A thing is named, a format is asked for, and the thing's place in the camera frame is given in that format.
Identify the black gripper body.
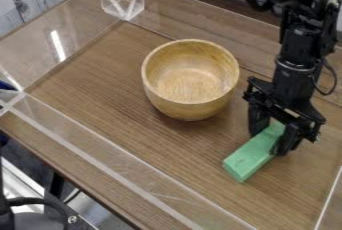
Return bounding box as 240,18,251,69
241,57,327,143

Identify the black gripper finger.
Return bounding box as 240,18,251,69
248,103,269,136
269,123,309,156

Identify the green rectangular block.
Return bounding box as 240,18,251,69
223,122,284,183

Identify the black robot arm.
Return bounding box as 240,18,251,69
243,0,342,156

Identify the wooden brown bowl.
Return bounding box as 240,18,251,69
140,39,239,121

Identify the black table leg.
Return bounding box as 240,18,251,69
49,173,65,199

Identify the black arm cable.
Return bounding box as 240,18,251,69
311,55,339,97

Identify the clear acrylic enclosure wall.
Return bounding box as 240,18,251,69
0,0,342,230

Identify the black cable loop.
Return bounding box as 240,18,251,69
0,196,72,230

